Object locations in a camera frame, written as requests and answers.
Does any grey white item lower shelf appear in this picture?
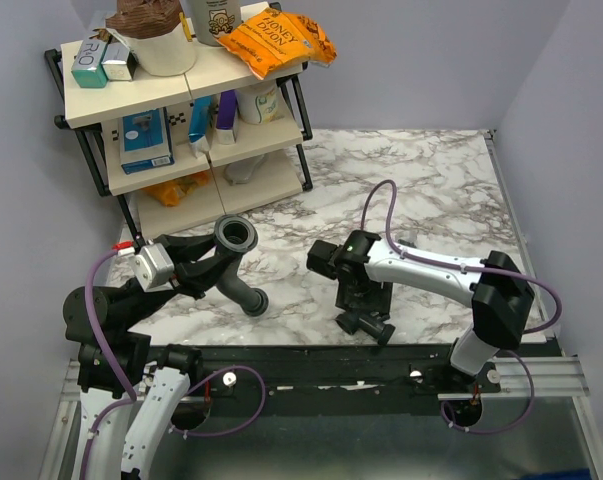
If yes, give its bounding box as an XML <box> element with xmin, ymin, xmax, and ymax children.
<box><xmin>224</xmin><ymin>154</ymin><xmax>265</xmax><ymax>185</ymax></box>

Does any grey tee pipe fitting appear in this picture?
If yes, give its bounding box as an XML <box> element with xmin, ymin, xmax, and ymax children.
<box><xmin>335</xmin><ymin>312</ymin><xmax>395</xmax><ymax>346</ymax></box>

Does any purple white tube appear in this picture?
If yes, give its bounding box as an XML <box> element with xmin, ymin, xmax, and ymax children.
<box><xmin>215</xmin><ymin>90</ymin><xmax>238</xmax><ymax>145</ymax></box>

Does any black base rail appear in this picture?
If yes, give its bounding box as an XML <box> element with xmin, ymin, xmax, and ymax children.
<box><xmin>173</xmin><ymin>344</ymin><xmax>500</xmax><ymax>426</ymax></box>

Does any black corrugated hose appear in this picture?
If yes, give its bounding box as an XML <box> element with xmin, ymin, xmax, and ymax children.
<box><xmin>213</xmin><ymin>214</ymin><xmax>270</xmax><ymax>317</ymax></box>

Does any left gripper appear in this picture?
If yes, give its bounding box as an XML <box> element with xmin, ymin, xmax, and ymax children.
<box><xmin>120</xmin><ymin>229</ymin><xmax>243</xmax><ymax>332</ymax></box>

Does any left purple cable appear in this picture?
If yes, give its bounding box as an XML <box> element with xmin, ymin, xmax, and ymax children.
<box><xmin>78</xmin><ymin>242</ymin><xmax>267</xmax><ymax>480</ymax></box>

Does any teal white box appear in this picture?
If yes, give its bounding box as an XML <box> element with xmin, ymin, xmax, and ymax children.
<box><xmin>71</xmin><ymin>39</ymin><xmax>108</xmax><ymax>89</ymax></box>

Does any beige black shelf rack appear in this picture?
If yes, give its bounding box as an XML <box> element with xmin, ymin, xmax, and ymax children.
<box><xmin>43</xmin><ymin>0</ymin><xmax>314</xmax><ymax>242</ymax></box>

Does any white yellow cup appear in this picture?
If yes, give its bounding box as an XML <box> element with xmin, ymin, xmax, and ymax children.
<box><xmin>235</xmin><ymin>81</ymin><xmax>278</xmax><ymax>125</ymax></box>

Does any orange honey dijon chip bag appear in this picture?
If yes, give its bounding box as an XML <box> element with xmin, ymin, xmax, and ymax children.
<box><xmin>217</xmin><ymin>7</ymin><xmax>337</xmax><ymax>80</ymax></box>

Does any blue razor box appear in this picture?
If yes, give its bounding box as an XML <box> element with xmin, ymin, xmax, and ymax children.
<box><xmin>118</xmin><ymin>108</ymin><xmax>174</xmax><ymax>175</ymax></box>

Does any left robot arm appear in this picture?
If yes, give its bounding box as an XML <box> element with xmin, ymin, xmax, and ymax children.
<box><xmin>63</xmin><ymin>225</ymin><xmax>268</xmax><ymax>479</ymax></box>

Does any white skull cup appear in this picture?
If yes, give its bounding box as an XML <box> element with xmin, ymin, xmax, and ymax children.
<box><xmin>187</xmin><ymin>0</ymin><xmax>242</xmax><ymax>46</ymax></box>

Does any orange snack bag lower shelf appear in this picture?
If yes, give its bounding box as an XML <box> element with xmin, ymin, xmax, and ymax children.
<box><xmin>143</xmin><ymin>171</ymin><xmax>210</xmax><ymax>207</ymax></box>

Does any silver white box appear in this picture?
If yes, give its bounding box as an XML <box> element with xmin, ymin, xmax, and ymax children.
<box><xmin>101</xmin><ymin>42</ymin><xmax>137</xmax><ymax>81</ymax></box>

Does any blue white tube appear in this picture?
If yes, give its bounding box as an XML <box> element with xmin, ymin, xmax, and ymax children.
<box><xmin>188</xmin><ymin>96</ymin><xmax>213</xmax><ymax>156</ymax></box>

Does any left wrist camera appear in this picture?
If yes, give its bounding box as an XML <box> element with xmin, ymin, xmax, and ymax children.
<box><xmin>130</xmin><ymin>243</ymin><xmax>174</xmax><ymax>292</ymax></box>

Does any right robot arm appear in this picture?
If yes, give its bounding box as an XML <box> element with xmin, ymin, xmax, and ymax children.
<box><xmin>306</xmin><ymin>230</ymin><xmax>535</xmax><ymax>392</ymax></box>

